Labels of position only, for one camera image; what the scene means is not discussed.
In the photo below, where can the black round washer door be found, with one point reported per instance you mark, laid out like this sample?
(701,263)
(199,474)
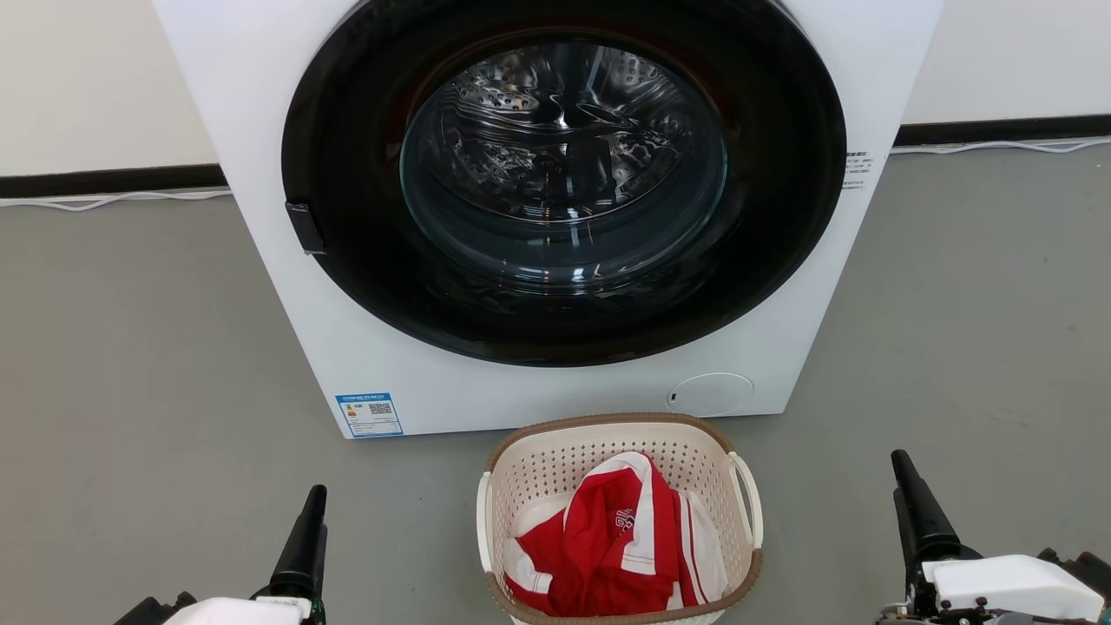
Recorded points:
(347,174)

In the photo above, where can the white text warning sticker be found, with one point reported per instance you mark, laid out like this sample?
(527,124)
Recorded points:
(855,170)

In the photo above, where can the red and white shirt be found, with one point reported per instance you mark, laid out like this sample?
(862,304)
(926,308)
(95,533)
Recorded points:
(599,555)

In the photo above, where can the cream perforated laundry basket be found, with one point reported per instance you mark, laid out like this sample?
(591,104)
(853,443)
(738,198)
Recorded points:
(555,456)

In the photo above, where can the white front-load washing machine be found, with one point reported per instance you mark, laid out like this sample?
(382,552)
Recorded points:
(260,104)

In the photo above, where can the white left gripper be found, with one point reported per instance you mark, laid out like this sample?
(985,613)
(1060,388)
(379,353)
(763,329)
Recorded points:
(243,612)

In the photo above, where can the steel washer drum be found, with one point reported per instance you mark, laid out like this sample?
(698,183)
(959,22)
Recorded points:
(564,156)

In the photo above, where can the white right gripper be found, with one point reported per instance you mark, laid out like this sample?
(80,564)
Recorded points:
(1007,586)

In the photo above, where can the round white filter cover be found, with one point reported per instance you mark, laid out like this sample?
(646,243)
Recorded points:
(712,395)

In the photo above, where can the black wall baseboard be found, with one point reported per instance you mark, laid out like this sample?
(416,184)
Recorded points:
(1007,130)
(104,180)

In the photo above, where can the blue energy label sticker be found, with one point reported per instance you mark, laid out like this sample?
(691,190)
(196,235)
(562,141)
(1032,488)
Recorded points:
(369,415)

